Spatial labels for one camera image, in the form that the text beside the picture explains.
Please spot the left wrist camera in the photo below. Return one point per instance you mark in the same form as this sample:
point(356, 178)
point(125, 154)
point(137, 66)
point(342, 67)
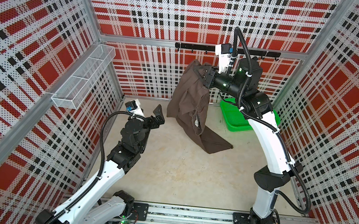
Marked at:
point(133, 106)

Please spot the green plastic basket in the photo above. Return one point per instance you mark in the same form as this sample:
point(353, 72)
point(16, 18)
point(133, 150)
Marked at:
point(234, 119)

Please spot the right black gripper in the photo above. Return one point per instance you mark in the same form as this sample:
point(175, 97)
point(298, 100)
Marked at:
point(209, 79)

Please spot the white wire mesh shelf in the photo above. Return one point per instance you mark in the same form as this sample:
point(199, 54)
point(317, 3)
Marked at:
point(91, 66)

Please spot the black hook rail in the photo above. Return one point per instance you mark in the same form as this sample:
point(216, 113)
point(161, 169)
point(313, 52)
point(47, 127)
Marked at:
point(211, 48)

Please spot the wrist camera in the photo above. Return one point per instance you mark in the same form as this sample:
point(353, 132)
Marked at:
point(133, 106)
point(223, 52)

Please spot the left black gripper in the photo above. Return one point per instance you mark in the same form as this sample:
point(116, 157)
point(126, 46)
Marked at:
point(155, 125)

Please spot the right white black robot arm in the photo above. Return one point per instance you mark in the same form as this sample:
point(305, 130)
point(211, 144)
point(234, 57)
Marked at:
point(257, 109)

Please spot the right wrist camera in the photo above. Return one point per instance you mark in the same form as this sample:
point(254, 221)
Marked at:
point(223, 52)

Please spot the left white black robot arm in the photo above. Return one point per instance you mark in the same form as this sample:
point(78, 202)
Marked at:
point(112, 167)

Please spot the brown trousers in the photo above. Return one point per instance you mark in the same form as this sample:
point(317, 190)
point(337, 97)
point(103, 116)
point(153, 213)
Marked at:
point(189, 106)

